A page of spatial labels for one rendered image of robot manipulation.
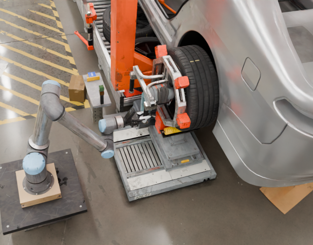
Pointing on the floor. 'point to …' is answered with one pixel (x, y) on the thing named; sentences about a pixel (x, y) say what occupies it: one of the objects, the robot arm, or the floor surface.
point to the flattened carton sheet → (287, 195)
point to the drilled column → (96, 113)
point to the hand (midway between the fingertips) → (148, 114)
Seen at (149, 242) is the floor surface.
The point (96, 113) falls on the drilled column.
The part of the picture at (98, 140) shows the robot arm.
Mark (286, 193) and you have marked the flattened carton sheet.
